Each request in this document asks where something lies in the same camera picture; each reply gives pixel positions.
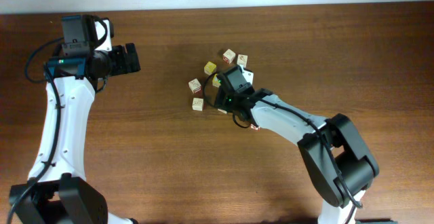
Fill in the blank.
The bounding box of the wooden block red letter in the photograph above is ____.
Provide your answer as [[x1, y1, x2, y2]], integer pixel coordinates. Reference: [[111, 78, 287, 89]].
[[250, 124, 260, 130]]

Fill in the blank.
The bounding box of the wooden block number drawing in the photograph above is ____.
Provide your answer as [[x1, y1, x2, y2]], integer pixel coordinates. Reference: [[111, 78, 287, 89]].
[[217, 109, 227, 114]]

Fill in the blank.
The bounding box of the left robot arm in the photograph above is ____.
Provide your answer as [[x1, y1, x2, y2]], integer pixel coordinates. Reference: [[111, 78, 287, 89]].
[[6, 14, 140, 223]]

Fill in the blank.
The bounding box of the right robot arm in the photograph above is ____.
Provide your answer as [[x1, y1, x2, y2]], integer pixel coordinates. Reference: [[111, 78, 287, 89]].
[[214, 65, 379, 223]]

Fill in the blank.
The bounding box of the yellow block with blue bars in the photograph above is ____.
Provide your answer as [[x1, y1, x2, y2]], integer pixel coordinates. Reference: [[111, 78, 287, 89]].
[[212, 75, 220, 88]]

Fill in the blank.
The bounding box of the plain wooden block top right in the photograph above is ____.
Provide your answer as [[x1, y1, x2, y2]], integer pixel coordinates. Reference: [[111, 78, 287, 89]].
[[237, 54, 248, 68]]

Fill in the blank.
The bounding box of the yellow topped block upper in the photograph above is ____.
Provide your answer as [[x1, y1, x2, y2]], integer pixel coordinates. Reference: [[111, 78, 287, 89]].
[[204, 62, 217, 75]]

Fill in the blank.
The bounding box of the block with red side top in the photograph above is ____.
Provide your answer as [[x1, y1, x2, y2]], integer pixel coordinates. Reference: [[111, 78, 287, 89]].
[[222, 49, 236, 64]]

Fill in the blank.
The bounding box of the wooden block fish drawing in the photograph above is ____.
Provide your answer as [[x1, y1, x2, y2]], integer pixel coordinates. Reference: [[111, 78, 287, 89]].
[[192, 98, 204, 111]]

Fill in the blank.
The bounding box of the wooden block red bordered left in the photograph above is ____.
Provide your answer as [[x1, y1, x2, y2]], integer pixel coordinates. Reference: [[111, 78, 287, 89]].
[[188, 78, 202, 94]]

